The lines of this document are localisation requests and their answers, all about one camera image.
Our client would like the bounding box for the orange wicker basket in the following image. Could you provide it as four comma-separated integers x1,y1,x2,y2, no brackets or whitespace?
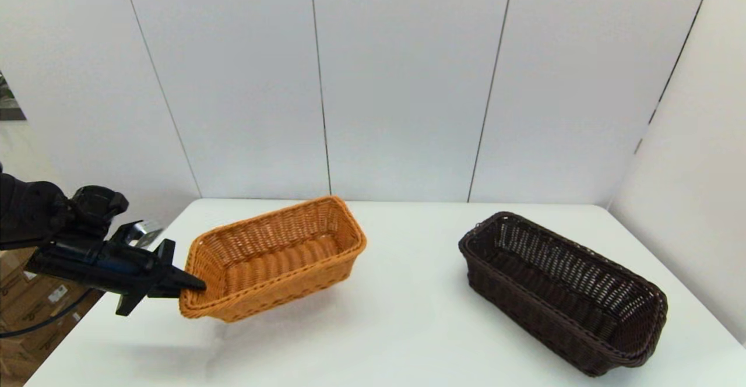
179,195,368,323

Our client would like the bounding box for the dark brown wicker basket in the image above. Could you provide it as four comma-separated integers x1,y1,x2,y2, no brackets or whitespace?
459,212,668,376

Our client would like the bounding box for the brown cardboard box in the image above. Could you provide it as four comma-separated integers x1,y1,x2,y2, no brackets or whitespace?
0,270,88,325
0,326,88,383
0,291,105,356
0,249,36,283

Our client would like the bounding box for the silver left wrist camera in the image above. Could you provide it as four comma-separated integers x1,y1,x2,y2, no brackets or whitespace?
111,219,165,251

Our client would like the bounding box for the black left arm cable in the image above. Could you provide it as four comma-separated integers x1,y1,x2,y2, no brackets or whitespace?
0,288,97,339

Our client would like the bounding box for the dark framed wall picture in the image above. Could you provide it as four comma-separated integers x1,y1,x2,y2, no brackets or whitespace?
0,71,27,121

